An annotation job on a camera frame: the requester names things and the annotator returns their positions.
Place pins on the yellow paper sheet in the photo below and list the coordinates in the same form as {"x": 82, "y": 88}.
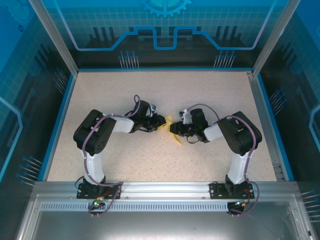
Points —
{"x": 178, "y": 141}

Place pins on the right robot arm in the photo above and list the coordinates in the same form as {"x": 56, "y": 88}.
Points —
{"x": 240, "y": 135}

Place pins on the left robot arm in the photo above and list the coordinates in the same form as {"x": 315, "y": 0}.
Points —
{"x": 92, "y": 135}

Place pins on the metal sheet tray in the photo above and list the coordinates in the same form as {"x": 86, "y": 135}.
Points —
{"x": 160, "y": 225}

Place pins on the blue table edge strip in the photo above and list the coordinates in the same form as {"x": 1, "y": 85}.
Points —
{"x": 61, "y": 112}
{"x": 271, "y": 120}

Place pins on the blue printed back panel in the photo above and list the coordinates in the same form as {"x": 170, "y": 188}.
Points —
{"x": 162, "y": 25}

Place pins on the blue printed panel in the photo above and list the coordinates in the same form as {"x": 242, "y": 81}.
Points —
{"x": 300, "y": 100}
{"x": 20, "y": 100}
{"x": 162, "y": 25}

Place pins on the blue printed right side panel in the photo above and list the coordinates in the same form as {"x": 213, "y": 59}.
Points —
{"x": 300, "y": 100}

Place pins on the blue printed left side panel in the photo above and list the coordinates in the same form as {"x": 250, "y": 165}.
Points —
{"x": 20, "y": 100}

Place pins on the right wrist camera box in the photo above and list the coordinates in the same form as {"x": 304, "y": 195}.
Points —
{"x": 183, "y": 113}

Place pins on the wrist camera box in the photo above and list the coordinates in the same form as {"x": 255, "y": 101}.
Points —
{"x": 183, "y": 113}
{"x": 153, "y": 107}

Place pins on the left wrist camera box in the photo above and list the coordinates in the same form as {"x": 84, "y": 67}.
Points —
{"x": 153, "y": 107}

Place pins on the aluminium mounting rail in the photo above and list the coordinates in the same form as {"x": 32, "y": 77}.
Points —
{"x": 165, "y": 188}

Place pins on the aluminium table edge frame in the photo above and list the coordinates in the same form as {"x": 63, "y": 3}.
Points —
{"x": 261, "y": 112}

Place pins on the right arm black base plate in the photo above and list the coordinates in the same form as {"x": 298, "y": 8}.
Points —
{"x": 217, "y": 191}

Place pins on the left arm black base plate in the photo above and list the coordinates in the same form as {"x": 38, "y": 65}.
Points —
{"x": 85, "y": 192}

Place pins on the right aluminium frame post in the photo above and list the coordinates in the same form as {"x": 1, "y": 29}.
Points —
{"x": 275, "y": 37}

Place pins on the aluminium frame post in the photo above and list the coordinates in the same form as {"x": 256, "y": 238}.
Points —
{"x": 275, "y": 37}
{"x": 55, "y": 37}

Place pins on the left aluminium frame post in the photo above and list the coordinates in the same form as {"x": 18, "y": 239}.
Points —
{"x": 55, "y": 37}

